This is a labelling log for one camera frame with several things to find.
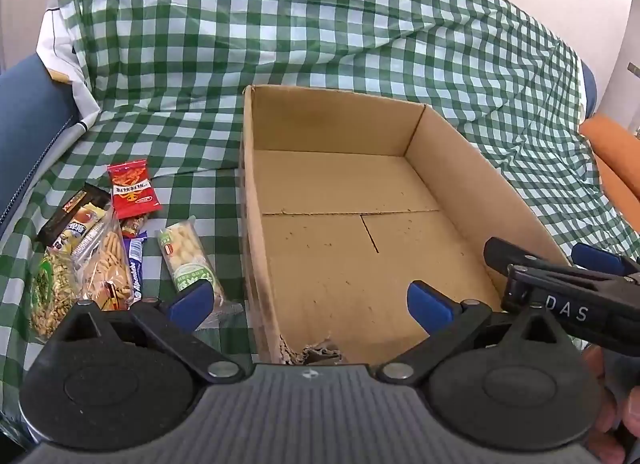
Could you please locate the white cloth with black stripe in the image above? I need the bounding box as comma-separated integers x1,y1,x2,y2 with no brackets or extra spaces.
37,8,101,132

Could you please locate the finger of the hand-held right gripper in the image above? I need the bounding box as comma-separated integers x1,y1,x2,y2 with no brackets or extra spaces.
571,243,640,277
483,237,640,291

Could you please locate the green seed packet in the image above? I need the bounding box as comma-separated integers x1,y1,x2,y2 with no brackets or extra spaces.
27,246,83,342

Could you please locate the clear peanut packet green label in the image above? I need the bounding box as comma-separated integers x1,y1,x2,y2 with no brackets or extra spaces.
156,216,246,331

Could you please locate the purple candy bar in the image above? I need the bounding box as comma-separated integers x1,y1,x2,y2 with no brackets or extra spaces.
122,233,149,302

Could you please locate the clear biscuit packet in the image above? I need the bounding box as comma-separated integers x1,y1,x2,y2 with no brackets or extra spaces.
72,221,136,312

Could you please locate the red snack packet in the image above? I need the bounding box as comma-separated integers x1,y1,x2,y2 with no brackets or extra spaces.
107,160,164,221

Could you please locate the silver coffee sachet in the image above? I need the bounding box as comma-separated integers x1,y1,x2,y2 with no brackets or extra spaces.
50,201,109,255

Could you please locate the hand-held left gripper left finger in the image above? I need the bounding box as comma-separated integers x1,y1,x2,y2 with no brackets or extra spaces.
47,280,247,386

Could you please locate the person's right hand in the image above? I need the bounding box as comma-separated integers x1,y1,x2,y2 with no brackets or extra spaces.
580,344,640,464

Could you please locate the grey sofa cushion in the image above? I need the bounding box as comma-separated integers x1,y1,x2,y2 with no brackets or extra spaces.
0,111,103,249

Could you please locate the dark brown chocolate packet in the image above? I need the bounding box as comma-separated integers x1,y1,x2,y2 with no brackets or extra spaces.
39,183,112,245

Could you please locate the green checkered cloth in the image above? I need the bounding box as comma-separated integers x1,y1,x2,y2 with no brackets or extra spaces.
0,0,640,445

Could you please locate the cardboard box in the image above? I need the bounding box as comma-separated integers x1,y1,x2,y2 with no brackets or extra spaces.
239,84,573,365

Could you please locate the orange cushion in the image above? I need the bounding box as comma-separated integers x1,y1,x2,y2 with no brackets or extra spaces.
579,114,640,235

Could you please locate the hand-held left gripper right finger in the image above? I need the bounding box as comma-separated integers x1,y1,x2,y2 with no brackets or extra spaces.
375,281,583,386

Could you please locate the small red candy packet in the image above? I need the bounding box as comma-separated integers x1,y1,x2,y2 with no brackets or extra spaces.
119,214,149,239

